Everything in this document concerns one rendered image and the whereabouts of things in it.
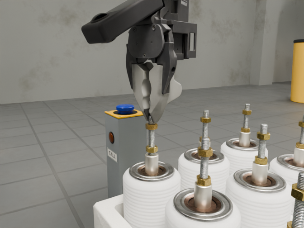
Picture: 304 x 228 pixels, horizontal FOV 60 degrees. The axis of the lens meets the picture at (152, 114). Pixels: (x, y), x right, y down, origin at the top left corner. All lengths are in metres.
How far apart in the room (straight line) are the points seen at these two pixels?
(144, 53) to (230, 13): 3.61
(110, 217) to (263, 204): 0.23
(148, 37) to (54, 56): 2.42
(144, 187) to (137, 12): 0.25
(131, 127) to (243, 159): 0.24
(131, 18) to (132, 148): 0.31
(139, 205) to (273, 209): 0.19
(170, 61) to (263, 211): 0.24
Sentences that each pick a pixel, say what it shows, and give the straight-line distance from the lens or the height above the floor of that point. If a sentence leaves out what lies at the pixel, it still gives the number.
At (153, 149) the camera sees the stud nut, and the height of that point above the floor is 0.29.
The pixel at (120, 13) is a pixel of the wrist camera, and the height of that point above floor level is 0.49.
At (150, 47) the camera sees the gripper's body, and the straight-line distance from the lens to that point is 0.38.
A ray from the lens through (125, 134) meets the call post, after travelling 0.56.
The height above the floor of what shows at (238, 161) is 0.23.
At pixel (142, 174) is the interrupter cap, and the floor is 0.25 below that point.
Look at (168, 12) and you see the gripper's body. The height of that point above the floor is 0.50.
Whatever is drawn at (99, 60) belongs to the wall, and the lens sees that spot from 2.90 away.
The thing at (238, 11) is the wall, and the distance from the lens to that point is 4.09.
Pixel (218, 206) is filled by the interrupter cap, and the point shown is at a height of 0.25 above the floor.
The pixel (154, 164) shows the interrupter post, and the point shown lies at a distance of 0.43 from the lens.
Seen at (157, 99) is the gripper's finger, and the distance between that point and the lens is 0.39.
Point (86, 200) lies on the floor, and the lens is 0.88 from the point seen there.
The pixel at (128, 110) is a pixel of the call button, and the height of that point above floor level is 0.32.
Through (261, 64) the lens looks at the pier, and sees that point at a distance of 4.20.
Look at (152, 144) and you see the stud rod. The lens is 0.42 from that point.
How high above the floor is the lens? 0.44
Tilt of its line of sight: 13 degrees down
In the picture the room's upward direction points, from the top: straight up
